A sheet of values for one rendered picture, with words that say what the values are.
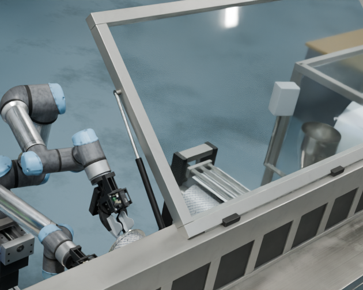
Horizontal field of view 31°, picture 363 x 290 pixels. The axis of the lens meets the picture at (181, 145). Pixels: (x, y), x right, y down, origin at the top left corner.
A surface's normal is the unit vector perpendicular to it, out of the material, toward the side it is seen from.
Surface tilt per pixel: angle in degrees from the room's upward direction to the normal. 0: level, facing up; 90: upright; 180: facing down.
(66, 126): 0
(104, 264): 0
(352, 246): 0
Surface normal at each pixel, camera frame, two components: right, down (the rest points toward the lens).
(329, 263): 0.17, -0.85
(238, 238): 0.66, 0.48
